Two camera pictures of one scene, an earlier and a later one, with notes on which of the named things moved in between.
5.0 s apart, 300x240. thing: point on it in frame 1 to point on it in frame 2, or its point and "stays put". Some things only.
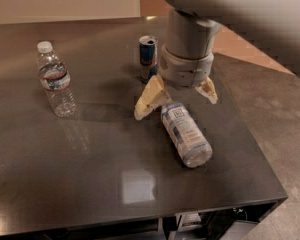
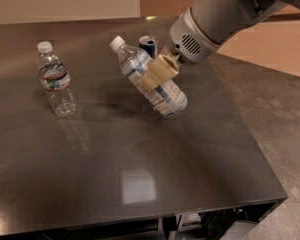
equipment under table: [221, 224] stays put
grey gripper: [186, 70] to [187, 41]
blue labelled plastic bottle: [192, 145] to [169, 99]
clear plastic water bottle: [55, 79] stays put
